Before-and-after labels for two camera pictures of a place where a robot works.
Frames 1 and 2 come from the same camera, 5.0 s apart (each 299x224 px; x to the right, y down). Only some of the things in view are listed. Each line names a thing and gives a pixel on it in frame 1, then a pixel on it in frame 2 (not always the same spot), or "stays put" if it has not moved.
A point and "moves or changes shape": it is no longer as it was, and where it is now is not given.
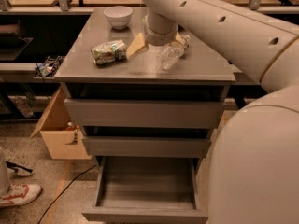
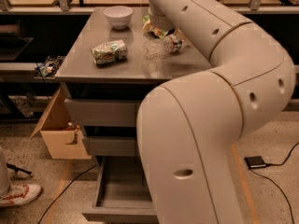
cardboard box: [63, 137] stays put
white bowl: [119, 16] stays put
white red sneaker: [17, 194] stays put
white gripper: [159, 37] to [161, 22]
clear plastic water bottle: [171, 53] moves or changes shape
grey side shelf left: [22, 72] stays put
